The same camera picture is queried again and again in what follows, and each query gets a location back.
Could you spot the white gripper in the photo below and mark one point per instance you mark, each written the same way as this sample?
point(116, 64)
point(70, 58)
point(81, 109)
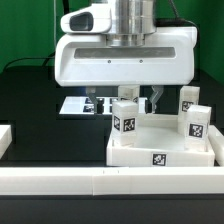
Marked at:
point(166, 58)

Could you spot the white square tabletop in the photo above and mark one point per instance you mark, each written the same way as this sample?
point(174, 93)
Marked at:
point(158, 144)

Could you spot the white U-shaped obstacle fence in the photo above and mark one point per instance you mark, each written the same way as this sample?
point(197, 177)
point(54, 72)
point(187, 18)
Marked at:
point(111, 181)

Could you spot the white marker base plate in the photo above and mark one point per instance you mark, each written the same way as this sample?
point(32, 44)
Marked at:
point(73, 105)

